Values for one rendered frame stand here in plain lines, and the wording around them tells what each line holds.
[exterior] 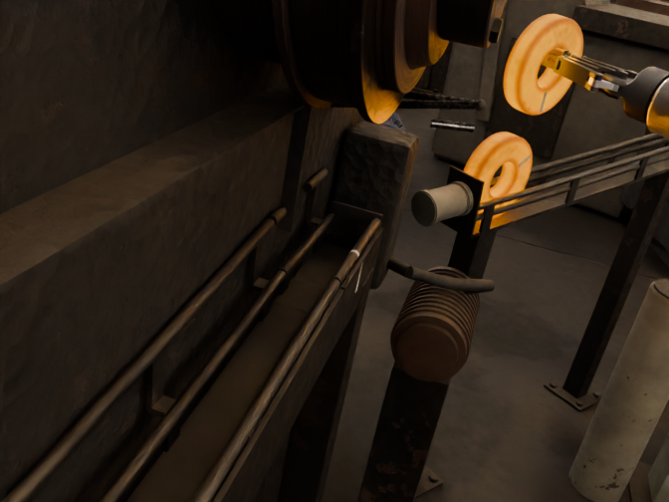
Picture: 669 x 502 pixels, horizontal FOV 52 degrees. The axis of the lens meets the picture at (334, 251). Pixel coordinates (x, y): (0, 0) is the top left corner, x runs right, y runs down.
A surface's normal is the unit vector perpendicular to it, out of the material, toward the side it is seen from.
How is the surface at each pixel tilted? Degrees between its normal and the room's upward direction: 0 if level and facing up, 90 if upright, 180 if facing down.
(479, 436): 0
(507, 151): 90
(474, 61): 90
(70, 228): 0
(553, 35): 92
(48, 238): 0
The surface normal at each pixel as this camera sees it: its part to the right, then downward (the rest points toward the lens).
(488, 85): -0.50, 0.30
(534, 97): 0.61, 0.47
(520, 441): 0.18, -0.88
